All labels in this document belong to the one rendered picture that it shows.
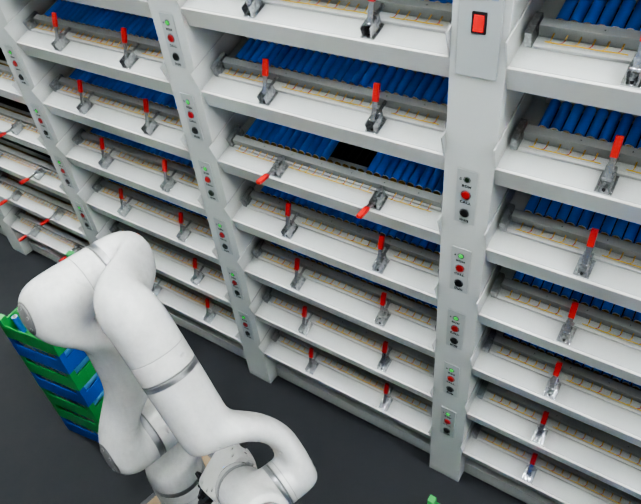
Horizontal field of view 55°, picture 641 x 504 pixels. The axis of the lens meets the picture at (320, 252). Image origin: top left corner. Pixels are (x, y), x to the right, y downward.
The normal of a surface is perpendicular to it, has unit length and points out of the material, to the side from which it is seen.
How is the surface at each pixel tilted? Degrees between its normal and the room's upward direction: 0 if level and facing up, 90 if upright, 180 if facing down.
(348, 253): 19
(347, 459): 0
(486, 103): 90
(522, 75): 109
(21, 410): 0
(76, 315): 90
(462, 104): 90
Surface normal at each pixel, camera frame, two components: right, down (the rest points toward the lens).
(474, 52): -0.55, 0.59
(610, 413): -0.26, -0.51
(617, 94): -0.50, 0.80
